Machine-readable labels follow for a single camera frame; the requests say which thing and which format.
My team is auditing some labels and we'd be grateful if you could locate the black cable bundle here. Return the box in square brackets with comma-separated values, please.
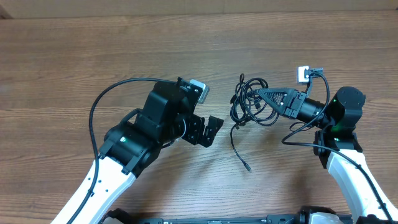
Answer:
[229, 73, 280, 173]

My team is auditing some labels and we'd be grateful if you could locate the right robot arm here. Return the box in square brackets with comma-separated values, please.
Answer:
[257, 86, 397, 223]

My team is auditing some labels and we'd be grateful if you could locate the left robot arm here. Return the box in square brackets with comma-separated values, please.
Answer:
[53, 78, 223, 223]

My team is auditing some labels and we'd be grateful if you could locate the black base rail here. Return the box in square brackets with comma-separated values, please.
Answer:
[98, 208, 304, 224]

